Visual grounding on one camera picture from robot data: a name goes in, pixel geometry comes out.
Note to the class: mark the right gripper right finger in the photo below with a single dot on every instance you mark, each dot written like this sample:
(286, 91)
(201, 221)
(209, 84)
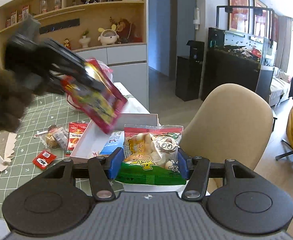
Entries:
(195, 170)

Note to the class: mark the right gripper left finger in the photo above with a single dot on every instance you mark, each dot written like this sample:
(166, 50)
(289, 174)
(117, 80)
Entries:
(101, 170)

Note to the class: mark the blue snack packet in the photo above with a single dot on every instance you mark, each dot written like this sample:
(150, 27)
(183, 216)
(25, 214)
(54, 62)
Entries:
(115, 140)

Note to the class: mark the green red peanut snack bag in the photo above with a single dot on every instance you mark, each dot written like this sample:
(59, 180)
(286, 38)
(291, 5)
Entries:
(151, 155)

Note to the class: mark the small red sachet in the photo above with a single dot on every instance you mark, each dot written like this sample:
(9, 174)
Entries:
(44, 159)

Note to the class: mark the large red snack bag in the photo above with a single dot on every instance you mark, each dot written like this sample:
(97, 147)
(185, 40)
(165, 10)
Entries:
(105, 121)

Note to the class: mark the gloved left hand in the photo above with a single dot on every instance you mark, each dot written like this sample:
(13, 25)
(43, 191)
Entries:
(14, 99)

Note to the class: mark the pink cardboard box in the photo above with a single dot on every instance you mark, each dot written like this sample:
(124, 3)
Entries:
(94, 139)

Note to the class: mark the green checked tablecloth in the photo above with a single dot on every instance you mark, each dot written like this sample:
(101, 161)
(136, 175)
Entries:
(44, 111)

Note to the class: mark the white bunny figurine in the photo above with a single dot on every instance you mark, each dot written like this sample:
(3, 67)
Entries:
(108, 36)

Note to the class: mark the red sauce strip packet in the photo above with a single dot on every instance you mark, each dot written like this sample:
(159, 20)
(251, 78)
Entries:
(75, 133)

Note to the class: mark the red white clown face bag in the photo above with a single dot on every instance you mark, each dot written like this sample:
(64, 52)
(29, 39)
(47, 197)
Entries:
(86, 96)

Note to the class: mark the bread bun clear packet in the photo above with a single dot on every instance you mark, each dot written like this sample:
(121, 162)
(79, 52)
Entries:
(53, 137)

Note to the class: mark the beige dining chair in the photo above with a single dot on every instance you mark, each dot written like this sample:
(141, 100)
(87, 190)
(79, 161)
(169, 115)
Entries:
(232, 123)

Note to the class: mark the lion plush toy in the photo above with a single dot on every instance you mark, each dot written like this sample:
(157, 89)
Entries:
(125, 31)

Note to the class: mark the black water dispenser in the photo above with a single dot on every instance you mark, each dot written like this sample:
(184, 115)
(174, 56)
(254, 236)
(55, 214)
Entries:
(188, 72)

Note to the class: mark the black fish tank cabinet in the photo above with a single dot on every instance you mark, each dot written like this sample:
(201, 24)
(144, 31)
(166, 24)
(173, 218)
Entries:
(240, 58)

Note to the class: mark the wooden wall shelf unit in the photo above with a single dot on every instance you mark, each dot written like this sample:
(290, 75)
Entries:
(77, 23)

